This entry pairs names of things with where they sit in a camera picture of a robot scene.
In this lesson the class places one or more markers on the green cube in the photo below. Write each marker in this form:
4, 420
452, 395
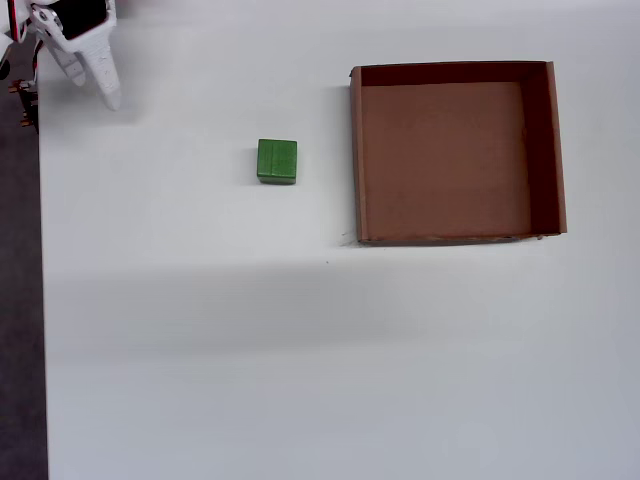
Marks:
276, 160

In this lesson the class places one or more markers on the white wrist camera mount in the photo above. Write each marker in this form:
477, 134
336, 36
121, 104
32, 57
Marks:
4, 45

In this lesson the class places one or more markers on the brown cardboard box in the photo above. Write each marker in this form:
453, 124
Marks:
445, 165

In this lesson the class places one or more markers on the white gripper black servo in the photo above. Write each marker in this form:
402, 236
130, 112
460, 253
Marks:
95, 59

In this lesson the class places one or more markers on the black orange table clamp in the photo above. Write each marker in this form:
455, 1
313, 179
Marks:
29, 107

